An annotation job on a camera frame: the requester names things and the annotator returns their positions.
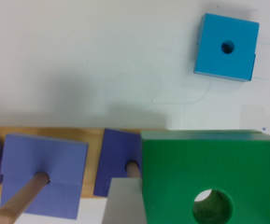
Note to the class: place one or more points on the blue square block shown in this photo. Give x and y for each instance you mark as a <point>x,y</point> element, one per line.
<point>226,47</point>

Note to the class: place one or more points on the dark purple square block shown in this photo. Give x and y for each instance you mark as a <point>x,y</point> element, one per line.
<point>118,148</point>

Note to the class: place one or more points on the wooden peg base board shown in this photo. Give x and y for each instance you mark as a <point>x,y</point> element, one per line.
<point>93,137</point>

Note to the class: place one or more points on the green wooden block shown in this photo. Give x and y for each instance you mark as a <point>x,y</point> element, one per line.
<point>206,177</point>

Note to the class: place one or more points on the near wooden peg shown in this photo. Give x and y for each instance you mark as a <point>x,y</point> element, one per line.
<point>132,170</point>

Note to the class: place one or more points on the middle wooden peg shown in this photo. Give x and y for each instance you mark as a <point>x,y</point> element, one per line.
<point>17,204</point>

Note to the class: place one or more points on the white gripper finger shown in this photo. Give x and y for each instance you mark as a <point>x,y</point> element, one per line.
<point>125,202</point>

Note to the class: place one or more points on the wooden peg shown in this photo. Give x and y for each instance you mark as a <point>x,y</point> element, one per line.
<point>132,170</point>
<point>17,204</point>

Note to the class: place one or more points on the light purple square block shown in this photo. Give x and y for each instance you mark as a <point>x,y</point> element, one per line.
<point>63,160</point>

